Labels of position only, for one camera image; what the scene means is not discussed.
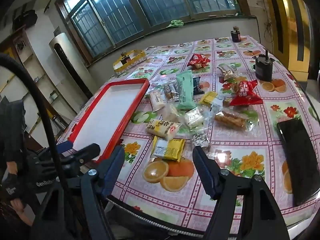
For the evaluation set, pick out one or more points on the person's left forearm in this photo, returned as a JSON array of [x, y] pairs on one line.
[[11, 135]]

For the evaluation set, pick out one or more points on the small clear snack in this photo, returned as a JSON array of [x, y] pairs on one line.
[[218, 103]]

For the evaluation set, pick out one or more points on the green cloth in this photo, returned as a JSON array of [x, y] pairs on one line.
[[176, 23]]

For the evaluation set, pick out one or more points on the large black device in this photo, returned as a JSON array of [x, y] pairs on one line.
[[263, 67]]

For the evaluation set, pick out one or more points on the black bag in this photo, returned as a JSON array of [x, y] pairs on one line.
[[25, 19]]

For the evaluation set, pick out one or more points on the crispy bar clear wrapper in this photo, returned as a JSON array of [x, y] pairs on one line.
[[231, 120]]

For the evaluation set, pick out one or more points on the black and white candy packet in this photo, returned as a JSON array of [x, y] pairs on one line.
[[201, 138]]

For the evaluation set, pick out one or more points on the wooden shelf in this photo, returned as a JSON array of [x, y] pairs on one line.
[[22, 55]]

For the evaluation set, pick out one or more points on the golden door frame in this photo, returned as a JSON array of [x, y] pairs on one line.
[[287, 42]]

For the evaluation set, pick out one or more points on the dark blue snack packet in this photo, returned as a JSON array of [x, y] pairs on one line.
[[198, 85]]

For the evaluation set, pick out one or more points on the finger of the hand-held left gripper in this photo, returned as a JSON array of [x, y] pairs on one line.
[[65, 146], [83, 152]]

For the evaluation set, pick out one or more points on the yellow and white snack packet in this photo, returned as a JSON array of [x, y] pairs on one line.
[[162, 128]]

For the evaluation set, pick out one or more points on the brown biscuit clear packet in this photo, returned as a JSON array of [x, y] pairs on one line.
[[170, 91]]

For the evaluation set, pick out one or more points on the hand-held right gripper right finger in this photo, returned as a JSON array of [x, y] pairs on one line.
[[203, 172]]

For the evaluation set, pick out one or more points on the fruit print tablecloth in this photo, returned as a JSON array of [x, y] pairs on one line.
[[250, 155]]

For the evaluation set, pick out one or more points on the person's left hand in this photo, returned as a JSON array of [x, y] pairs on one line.
[[10, 186]]

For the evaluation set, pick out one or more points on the red snack bag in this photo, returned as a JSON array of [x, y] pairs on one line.
[[197, 61]]

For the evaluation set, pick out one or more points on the small black device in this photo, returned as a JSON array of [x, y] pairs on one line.
[[235, 34]]

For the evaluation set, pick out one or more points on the clear brown snack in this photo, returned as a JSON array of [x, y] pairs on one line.
[[227, 71]]

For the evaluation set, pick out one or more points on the red tray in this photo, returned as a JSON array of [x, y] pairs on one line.
[[110, 110]]

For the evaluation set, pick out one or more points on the standing air conditioner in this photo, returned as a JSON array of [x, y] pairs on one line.
[[67, 62]]

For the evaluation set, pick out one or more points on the yellow and grey snack packet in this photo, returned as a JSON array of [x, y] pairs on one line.
[[172, 150]]

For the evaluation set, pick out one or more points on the yellow cardboard box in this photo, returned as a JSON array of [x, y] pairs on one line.
[[130, 66]]

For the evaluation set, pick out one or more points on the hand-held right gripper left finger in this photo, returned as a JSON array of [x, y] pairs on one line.
[[113, 172]]

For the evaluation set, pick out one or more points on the white roll cake packet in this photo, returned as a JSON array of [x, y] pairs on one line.
[[157, 101]]

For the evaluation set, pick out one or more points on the barred window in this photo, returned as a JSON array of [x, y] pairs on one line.
[[150, 0]]

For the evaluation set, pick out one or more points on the green snack packet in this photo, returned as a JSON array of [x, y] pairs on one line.
[[185, 90]]

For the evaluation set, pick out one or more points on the red crinkled snack packet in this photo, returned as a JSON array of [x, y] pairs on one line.
[[246, 93]]

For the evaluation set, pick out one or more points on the black smartphone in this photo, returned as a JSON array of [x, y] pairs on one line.
[[295, 160]]

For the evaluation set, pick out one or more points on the small yellow snack packet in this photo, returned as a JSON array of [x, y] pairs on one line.
[[208, 98]]

